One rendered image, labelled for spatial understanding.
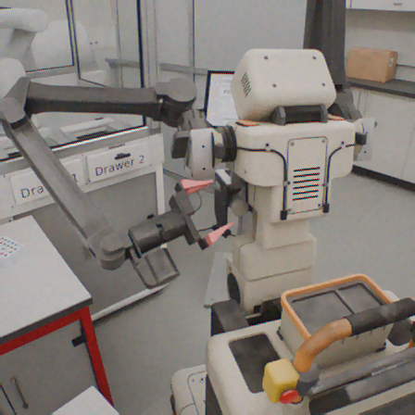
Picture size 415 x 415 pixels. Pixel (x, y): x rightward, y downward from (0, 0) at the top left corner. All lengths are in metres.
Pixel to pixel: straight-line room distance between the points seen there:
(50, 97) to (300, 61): 0.57
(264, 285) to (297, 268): 0.11
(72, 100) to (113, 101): 0.09
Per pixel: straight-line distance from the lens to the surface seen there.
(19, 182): 1.50
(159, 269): 0.70
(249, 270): 1.00
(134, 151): 1.65
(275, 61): 0.87
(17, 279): 1.22
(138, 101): 0.90
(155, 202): 1.85
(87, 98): 0.90
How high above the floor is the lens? 1.46
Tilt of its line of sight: 29 degrees down
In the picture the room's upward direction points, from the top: straight up
